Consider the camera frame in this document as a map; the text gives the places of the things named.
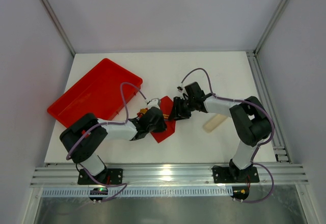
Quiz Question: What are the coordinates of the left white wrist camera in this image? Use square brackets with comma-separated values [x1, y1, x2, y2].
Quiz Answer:
[146, 98, 161, 109]

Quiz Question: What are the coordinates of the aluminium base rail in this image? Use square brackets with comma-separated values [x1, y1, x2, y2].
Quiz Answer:
[30, 162, 309, 188]

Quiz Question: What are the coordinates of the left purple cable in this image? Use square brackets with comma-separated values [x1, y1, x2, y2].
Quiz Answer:
[66, 82, 148, 204]

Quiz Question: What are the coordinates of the right aluminium side rail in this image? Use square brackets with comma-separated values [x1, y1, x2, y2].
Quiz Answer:
[246, 50, 292, 164]

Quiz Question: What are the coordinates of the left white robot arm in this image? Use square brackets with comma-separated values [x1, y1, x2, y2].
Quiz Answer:
[59, 107, 167, 184]

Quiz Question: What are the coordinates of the slotted white cable duct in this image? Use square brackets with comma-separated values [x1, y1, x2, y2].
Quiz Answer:
[41, 185, 233, 198]

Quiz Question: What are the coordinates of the red paper napkin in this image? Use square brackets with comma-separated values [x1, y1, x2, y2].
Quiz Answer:
[151, 96, 176, 143]

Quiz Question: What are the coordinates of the yellow plastic spoon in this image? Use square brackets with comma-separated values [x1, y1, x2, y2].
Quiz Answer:
[137, 108, 148, 117]

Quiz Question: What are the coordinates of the left aluminium frame post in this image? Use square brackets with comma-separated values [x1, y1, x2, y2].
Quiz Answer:
[40, 0, 76, 57]

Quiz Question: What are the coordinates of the red plastic tray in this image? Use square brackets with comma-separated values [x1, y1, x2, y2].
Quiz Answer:
[47, 59, 143, 127]

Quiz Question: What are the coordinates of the right aluminium frame post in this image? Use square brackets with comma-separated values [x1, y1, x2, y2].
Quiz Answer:
[254, 0, 290, 55]

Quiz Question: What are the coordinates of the aluminium frame post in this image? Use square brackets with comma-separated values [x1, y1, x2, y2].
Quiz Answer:
[40, 0, 76, 57]
[254, 0, 290, 55]

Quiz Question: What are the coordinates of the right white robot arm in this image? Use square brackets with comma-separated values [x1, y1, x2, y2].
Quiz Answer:
[168, 82, 274, 183]

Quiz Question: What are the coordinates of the purple cable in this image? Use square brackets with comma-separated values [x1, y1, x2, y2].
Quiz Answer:
[66, 82, 148, 204]
[179, 68, 276, 204]

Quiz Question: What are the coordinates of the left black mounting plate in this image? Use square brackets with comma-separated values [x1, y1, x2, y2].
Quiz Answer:
[77, 168, 123, 185]

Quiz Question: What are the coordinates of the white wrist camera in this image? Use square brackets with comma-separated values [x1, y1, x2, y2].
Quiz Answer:
[177, 83, 185, 94]
[146, 98, 161, 109]

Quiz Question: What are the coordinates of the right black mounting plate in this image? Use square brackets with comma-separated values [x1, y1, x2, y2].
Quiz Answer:
[212, 165, 260, 183]

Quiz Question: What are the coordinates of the black mounting plate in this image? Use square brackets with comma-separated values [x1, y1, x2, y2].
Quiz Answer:
[77, 168, 123, 185]
[212, 165, 260, 183]

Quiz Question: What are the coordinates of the cream utensil case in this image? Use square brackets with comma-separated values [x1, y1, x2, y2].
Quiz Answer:
[203, 114, 228, 133]

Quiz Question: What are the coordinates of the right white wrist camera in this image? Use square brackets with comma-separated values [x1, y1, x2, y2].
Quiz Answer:
[177, 83, 185, 94]

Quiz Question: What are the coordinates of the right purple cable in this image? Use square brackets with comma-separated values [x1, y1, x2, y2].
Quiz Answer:
[179, 68, 276, 204]

